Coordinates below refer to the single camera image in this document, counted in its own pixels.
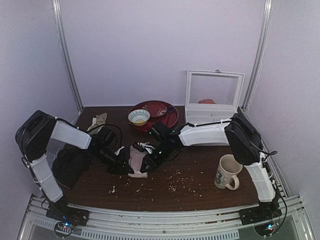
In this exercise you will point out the black striped garment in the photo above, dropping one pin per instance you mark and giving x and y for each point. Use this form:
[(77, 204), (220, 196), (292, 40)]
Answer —
[(68, 165)]

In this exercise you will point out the right aluminium frame post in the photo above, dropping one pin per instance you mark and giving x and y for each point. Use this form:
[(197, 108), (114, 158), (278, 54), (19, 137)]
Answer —
[(261, 47)]

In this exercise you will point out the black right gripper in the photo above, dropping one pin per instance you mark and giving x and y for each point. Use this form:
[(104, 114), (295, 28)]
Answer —
[(153, 157)]

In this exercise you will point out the beige crumpled cloth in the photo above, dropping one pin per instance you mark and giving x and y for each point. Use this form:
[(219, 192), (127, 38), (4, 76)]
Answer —
[(97, 123)]

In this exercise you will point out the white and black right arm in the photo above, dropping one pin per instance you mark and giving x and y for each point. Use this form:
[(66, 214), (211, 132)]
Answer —
[(236, 132)]

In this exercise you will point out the yellow and blue patterned bowl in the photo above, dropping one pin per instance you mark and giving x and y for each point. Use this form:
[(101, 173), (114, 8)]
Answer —
[(139, 117)]

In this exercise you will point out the left aluminium frame post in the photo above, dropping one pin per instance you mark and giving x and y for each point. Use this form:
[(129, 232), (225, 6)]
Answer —
[(56, 4)]

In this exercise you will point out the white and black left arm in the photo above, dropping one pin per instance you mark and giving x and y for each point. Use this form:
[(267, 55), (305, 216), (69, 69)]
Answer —
[(35, 134)]

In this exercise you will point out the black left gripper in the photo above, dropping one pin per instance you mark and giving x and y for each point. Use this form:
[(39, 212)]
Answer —
[(117, 164)]

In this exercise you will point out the aluminium frame post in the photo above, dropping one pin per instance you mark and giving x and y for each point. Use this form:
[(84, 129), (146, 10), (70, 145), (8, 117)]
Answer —
[(56, 4), (261, 47)]

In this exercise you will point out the purple spoon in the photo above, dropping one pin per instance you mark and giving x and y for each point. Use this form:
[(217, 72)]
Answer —
[(169, 112)]

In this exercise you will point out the red object behind box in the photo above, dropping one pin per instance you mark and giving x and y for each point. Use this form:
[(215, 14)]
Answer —
[(206, 101)]

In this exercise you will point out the beige mug with blue design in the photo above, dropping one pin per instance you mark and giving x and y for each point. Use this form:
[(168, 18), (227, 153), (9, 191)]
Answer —
[(227, 173)]

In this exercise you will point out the white compartment box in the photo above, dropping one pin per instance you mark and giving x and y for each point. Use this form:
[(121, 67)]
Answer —
[(224, 88)]

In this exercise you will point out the aluminium front rail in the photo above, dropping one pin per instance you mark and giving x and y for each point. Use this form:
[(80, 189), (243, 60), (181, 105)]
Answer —
[(217, 224)]

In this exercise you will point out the pink and cream underwear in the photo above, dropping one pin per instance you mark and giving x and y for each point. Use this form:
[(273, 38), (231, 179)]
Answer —
[(135, 162)]

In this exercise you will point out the small red floral dish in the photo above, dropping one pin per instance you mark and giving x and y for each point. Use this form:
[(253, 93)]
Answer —
[(155, 109)]

